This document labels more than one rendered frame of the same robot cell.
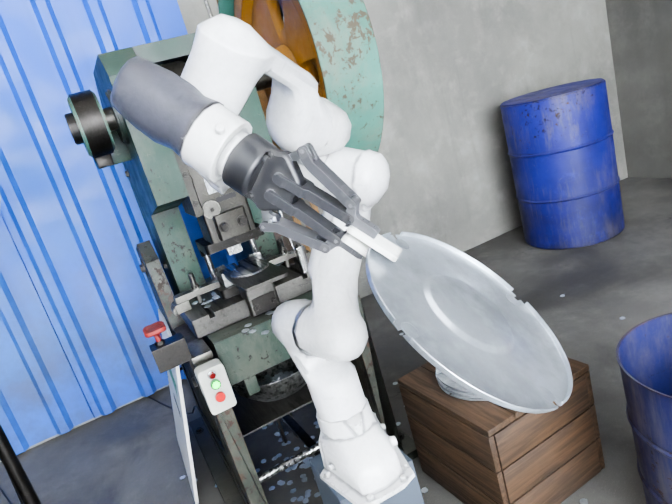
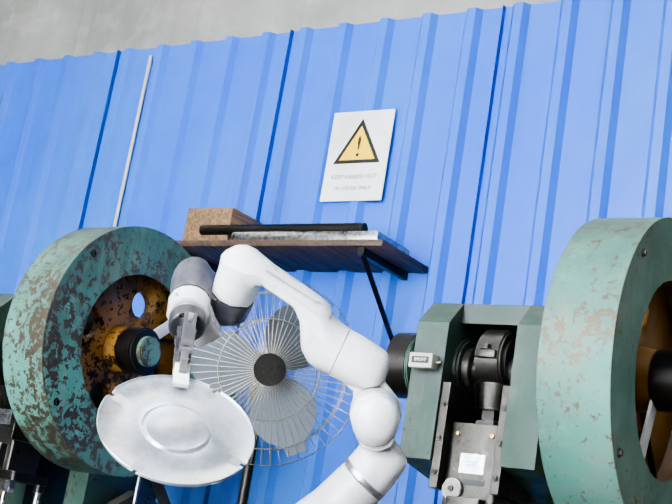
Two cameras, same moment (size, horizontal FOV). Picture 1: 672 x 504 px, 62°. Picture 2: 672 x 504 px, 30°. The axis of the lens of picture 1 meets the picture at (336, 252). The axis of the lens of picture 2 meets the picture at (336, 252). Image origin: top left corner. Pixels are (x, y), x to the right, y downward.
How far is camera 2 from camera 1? 2.28 m
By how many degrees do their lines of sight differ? 63
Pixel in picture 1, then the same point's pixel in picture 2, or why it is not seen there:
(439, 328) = (137, 411)
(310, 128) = (311, 344)
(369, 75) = (593, 379)
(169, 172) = (424, 427)
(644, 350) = not seen: outside the picture
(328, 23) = (565, 312)
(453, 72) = not seen: outside the picture
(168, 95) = (179, 275)
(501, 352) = (152, 443)
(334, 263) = (326, 485)
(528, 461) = not seen: outside the picture
